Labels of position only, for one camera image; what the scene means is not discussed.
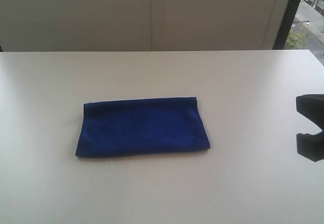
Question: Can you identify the dark window frame post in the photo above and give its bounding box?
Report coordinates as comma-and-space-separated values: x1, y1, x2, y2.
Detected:
273, 0, 301, 50

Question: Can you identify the blue terry towel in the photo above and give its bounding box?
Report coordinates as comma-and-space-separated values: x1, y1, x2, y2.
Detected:
75, 97, 210, 158

